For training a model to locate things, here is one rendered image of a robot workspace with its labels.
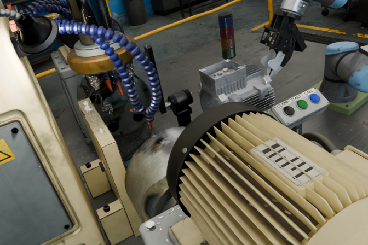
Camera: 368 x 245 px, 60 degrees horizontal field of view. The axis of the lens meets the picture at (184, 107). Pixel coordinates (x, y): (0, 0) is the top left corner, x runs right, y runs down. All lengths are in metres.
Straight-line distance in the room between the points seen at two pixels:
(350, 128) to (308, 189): 1.06
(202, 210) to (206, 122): 0.11
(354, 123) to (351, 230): 1.11
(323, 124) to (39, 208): 1.04
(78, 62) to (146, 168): 0.31
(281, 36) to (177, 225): 0.70
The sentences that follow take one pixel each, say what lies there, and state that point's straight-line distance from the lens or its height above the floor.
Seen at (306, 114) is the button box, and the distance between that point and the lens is 0.97.
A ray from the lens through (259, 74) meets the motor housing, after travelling 1.11.
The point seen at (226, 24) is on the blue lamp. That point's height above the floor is 1.18.
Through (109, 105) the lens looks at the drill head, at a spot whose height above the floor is 1.07.
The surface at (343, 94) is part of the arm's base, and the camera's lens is 1.46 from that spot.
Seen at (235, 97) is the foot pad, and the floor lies 1.07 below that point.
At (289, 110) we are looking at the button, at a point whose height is 1.07.
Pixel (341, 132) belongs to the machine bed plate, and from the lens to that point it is 1.34.
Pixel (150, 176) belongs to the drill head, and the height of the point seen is 1.14.
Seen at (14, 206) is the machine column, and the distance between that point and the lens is 0.81.
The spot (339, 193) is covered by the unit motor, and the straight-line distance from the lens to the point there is 0.32.
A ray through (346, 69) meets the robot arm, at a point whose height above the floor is 1.01.
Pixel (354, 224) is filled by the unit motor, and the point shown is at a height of 1.35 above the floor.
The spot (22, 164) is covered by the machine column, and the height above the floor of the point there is 1.21.
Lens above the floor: 1.59
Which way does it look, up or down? 31 degrees down
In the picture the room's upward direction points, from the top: 11 degrees counter-clockwise
